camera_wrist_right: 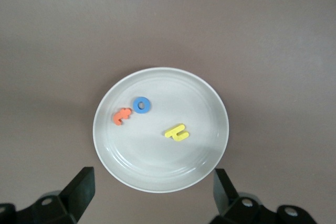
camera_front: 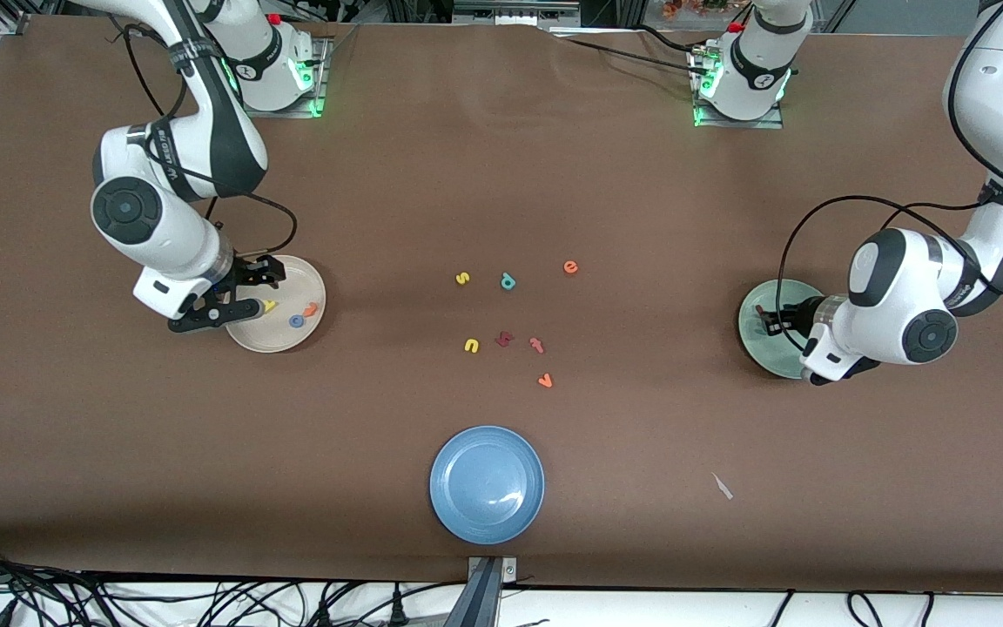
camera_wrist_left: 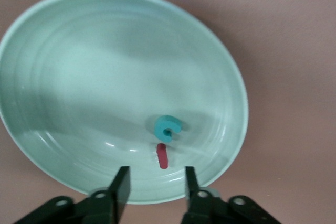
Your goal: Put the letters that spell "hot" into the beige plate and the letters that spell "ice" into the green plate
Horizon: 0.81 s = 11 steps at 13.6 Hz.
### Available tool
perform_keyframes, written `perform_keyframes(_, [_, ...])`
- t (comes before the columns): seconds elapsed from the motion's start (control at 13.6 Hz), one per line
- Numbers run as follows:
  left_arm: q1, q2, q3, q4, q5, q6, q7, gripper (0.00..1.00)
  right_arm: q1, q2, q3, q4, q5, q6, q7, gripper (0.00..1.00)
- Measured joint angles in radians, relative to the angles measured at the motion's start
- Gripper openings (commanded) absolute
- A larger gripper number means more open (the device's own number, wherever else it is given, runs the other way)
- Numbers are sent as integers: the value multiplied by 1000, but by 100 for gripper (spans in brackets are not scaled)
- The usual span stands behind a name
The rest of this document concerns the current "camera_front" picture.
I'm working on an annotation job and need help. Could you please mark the green round plate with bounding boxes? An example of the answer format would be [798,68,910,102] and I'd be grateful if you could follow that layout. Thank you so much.
[737,279,825,381]

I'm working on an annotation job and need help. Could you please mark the beige round plate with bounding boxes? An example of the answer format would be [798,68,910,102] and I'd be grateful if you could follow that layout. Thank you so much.
[225,254,327,354]

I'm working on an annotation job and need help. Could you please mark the brown table mat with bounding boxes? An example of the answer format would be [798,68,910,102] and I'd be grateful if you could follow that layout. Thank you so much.
[0,13,1003,595]

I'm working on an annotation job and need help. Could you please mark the blue round plate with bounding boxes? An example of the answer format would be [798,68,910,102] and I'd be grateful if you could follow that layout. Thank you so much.
[429,425,546,546]

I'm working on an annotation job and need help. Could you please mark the orange decorative foliage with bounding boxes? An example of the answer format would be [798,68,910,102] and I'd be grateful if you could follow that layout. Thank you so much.
[663,0,746,20]

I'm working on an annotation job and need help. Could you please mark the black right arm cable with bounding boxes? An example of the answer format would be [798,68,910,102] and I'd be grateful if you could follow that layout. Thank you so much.
[123,22,298,262]

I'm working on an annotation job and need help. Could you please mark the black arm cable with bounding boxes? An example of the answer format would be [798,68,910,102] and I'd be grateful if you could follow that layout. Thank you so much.
[123,22,298,262]
[776,196,1003,340]

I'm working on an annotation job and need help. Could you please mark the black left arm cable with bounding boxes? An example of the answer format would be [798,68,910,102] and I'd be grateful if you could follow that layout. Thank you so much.
[776,196,1003,340]

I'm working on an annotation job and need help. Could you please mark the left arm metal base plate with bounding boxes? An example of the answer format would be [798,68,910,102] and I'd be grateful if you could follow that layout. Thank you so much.
[691,48,785,130]

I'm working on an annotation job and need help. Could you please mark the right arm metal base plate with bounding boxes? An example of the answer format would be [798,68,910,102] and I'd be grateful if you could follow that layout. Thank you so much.
[234,35,330,118]

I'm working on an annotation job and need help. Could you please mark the black cable on table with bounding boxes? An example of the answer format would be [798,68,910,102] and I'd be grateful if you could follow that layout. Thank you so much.
[636,24,704,55]
[551,33,704,79]

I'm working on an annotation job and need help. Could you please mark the black cable tangle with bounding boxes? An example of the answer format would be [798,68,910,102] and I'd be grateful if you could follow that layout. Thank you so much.
[0,542,468,627]

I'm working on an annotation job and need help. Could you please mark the aluminium camera mount profile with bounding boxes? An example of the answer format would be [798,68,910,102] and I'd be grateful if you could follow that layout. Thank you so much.
[445,556,520,627]

